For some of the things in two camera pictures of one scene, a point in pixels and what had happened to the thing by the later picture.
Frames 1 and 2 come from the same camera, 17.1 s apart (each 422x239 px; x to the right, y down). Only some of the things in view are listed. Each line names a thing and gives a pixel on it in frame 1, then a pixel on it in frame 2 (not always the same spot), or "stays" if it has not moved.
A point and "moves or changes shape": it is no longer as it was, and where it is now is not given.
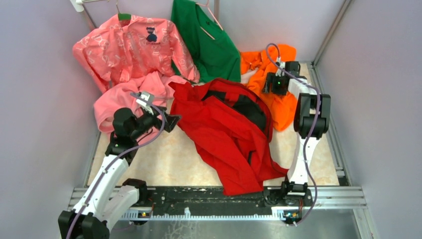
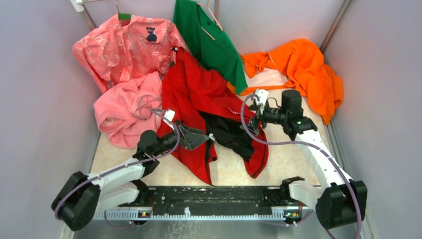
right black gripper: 270,78 to 253,126
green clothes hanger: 123,16 stays
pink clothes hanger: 207,5 stays
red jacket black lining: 256,108 moves or changes shape
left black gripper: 170,121 to 193,139
